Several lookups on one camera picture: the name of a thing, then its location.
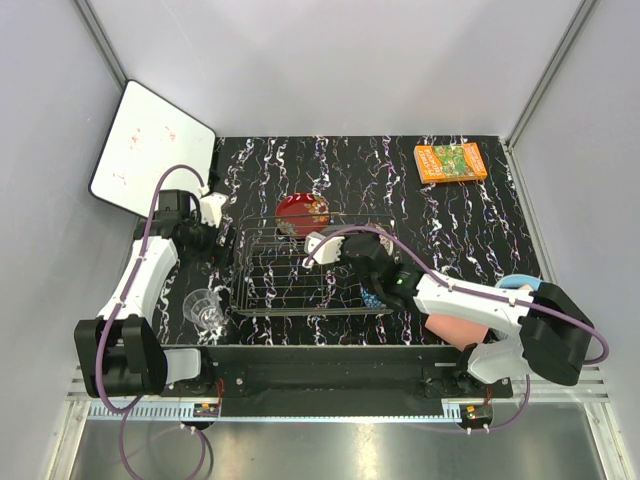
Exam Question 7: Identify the blue patterned bowl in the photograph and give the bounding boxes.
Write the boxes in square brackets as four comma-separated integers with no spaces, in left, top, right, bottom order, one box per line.
[360,286,385,309]

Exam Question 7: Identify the wire dish rack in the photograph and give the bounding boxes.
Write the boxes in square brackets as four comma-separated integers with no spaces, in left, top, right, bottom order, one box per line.
[231,216,391,317]

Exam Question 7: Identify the red floral plate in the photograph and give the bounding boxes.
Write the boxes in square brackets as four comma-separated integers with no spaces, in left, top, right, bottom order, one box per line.
[276,193,331,239]

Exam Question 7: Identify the beige patterned bowl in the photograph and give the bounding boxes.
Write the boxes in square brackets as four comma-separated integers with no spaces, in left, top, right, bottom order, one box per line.
[373,224,394,256]

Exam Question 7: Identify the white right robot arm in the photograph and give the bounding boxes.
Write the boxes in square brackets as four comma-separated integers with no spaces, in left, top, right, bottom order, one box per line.
[340,233,594,397]

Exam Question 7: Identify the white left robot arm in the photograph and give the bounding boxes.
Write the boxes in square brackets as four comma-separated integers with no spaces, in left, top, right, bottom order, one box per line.
[74,190,229,398]

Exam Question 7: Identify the clear drinking glass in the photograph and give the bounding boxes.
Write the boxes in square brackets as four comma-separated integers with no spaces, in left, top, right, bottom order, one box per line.
[182,289,225,330]

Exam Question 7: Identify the pink plastic cup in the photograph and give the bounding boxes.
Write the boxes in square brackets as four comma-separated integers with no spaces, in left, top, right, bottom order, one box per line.
[425,314,489,351]

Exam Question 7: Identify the light blue headphones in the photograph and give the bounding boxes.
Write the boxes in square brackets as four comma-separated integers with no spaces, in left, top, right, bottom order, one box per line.
[495,274,542,291]

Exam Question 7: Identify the orange green book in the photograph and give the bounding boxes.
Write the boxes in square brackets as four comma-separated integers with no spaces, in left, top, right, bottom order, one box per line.
[414,143,488,184]

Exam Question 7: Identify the white board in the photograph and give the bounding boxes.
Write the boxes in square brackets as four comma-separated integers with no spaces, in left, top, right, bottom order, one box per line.
[88,80,216,217]

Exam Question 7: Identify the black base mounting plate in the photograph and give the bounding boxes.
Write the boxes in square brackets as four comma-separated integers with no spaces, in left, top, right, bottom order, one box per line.
[163,345,513,405]

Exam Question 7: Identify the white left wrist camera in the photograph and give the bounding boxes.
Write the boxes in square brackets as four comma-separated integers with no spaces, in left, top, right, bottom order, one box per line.
[199,192,229,228]

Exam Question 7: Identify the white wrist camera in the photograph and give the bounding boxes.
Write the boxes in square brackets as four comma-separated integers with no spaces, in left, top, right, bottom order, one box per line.
[302,232,345,269]
[199,192,229,228]

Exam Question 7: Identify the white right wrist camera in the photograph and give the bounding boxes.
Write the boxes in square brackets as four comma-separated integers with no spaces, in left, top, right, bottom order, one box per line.
[302,232,345,269]

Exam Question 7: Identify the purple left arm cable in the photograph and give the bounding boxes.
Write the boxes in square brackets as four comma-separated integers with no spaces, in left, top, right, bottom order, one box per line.
[94,164,211,479]

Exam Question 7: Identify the aluminium cable rail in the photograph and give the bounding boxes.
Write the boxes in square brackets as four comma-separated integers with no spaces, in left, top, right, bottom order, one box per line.
[89,397,466,422]

